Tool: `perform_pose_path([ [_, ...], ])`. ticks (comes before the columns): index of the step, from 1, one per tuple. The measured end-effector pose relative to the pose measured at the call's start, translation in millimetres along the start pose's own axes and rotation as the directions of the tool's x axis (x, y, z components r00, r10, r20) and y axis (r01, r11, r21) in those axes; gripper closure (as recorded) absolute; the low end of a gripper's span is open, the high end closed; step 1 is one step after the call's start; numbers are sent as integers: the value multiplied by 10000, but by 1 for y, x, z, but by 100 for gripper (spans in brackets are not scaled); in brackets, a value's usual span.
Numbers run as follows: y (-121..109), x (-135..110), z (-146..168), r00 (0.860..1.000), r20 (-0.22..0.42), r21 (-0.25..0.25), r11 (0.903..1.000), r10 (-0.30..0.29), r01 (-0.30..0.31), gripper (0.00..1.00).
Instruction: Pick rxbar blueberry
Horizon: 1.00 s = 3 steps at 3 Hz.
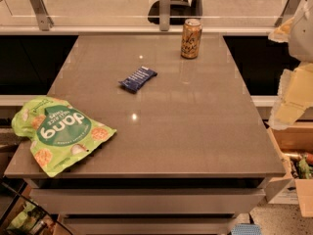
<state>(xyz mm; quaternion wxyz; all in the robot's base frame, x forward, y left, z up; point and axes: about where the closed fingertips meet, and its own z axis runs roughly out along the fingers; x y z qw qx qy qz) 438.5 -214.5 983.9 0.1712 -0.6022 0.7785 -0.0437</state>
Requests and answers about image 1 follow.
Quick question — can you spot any cardboard box with items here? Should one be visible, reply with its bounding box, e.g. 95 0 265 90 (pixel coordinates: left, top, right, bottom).
266 122 313 217

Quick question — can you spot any black wire basket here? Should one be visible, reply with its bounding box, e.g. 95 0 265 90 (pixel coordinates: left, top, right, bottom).
0 179 74 235

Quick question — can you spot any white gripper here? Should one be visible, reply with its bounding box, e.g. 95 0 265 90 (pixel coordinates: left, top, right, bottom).
268 0 313 130

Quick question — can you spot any grey table drawer unit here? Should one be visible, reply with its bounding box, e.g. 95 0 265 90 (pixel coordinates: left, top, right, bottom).
23 177 272 235

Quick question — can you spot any blue perforated bin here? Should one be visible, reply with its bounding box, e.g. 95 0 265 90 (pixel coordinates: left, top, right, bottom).
231 223 262 235

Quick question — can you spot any right metal railing bracket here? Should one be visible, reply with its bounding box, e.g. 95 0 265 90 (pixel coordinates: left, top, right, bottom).
275 0 302 26

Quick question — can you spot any left metal railing bracket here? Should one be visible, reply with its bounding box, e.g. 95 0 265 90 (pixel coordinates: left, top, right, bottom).
29 0 54 31

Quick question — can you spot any black office chair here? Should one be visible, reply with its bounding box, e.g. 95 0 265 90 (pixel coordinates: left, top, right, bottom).
147 0 206 26

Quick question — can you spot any orange soda can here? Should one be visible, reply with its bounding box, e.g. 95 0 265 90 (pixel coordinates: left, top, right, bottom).
181 19 202 59

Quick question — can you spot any green rice chips bag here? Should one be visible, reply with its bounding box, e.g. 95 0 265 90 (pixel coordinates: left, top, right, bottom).
12 96 116 177

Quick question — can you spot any middle metal railing bracket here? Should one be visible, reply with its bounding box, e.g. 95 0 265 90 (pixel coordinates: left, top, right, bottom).
159 0 170 31

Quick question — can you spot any blue rxbar blueberry bar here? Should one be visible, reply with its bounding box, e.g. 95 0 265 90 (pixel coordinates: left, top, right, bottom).
119 67 157 93

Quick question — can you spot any metal railing bracket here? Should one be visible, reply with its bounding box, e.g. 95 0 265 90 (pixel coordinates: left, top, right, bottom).
29 0 54 31
159 0 170 31
275 0 302 26

